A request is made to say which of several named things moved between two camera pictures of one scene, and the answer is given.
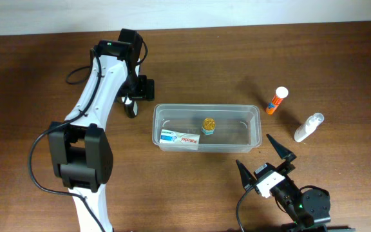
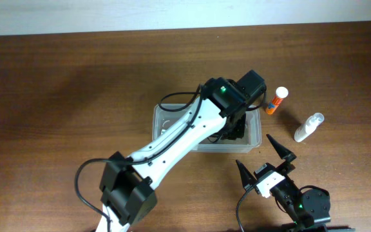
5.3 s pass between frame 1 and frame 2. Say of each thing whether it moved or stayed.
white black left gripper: moved
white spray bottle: stayed
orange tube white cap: stayed
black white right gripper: stayed
